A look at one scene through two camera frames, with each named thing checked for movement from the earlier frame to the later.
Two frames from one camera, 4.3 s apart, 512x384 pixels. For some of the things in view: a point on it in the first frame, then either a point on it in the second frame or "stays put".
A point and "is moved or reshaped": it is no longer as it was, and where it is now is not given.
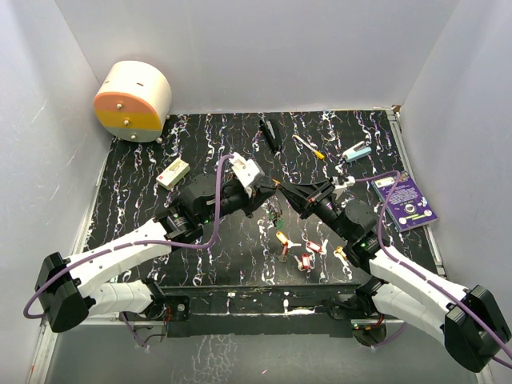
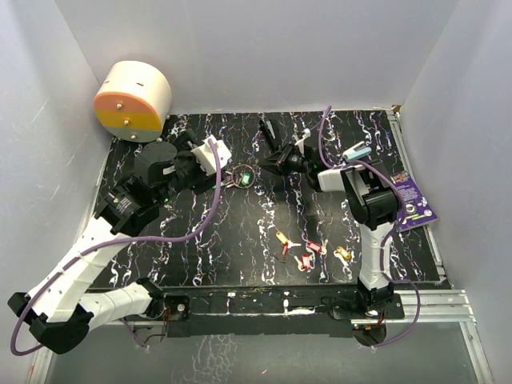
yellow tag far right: x=339 y=250 stays put
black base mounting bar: x=321 y=310 stays put
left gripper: x=252 y=202 → x=188 y=143
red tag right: x=314 y=246 stays put
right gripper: x=305 y=198 → x=278 y=161
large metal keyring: x=274 y=207 is moved or reshaped
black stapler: x=270 y=134 stays put
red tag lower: x=306 y=260 stays put
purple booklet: x=406 y=204 stays put
